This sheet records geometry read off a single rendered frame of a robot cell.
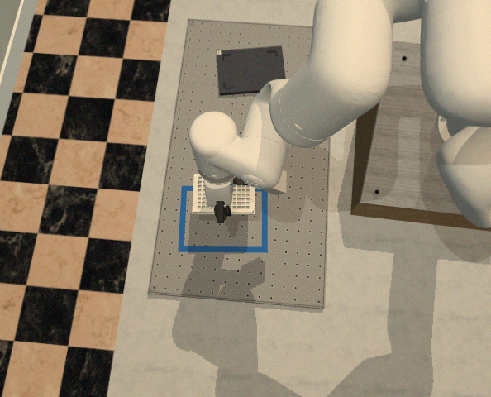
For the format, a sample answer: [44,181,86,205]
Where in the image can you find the blue tape rectangle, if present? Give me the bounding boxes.
[178,186,268,253]

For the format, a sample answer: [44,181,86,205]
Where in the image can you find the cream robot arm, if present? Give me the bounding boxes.
[189,0,491,228]

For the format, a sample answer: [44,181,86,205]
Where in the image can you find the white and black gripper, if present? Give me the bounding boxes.
[204,177,235,223]

